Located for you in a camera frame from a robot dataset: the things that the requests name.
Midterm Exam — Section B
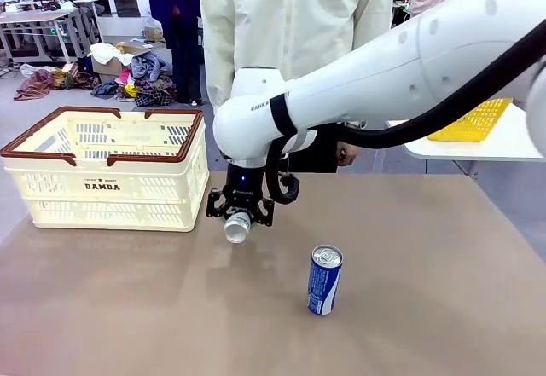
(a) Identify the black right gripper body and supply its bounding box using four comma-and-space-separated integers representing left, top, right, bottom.
221, 160, 265, 216

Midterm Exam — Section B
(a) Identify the green drink can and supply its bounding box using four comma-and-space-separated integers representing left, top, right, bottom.
223, 209, 253, 245

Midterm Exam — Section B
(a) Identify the blue Pocari Sweat can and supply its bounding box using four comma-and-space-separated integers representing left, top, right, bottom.
306, 244, 344, 316

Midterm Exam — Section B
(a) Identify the person's right forearm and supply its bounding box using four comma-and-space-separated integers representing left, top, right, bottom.
200, 38, 236, 113

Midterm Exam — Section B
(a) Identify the cream DAMDA shopping basket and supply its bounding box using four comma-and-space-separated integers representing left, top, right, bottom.
0, 106, 211, 233

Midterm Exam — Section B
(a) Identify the yellow plastic basket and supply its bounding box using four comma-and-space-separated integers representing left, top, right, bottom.
427, 97, 514, 143

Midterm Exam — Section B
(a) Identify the person's left hand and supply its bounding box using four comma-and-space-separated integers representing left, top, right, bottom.
336, 143, 362, 167

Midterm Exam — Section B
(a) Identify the pile of coloured clothes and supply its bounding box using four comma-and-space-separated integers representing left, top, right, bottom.
55, 51, 178, 108

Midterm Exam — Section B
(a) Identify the person in dark blue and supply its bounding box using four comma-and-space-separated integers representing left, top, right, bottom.
143, 0, 206, 107

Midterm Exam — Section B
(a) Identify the person in cream jacket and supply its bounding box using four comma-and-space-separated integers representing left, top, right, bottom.
200, 0, 396, 175

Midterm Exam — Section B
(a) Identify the cardboard box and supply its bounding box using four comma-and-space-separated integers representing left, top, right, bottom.
91, 43, 150, 84

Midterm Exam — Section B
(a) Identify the white cloth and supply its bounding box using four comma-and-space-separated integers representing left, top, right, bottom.
89, 42, 134, 68

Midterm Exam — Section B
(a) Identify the white side table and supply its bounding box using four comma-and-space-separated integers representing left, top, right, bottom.
386, 101, 546, 176

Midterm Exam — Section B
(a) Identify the red-brown patterned cloth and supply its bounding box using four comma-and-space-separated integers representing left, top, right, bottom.
14, 67, 56, 102

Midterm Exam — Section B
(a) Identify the black monitor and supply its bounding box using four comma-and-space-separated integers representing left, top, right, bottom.
110, 0, 142, 19

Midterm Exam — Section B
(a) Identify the grey work table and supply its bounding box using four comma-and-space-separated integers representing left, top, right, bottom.
0, 0, 106, 66

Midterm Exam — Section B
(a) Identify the black strap on arm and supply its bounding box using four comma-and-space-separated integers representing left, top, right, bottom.
269, 93, 299, 138

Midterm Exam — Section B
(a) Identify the brown basket handle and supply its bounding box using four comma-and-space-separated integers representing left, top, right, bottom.
106, 109, 206, 167
0, 106, 123, 167

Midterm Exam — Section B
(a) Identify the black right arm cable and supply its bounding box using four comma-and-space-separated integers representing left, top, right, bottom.
264, 20, 546, 205

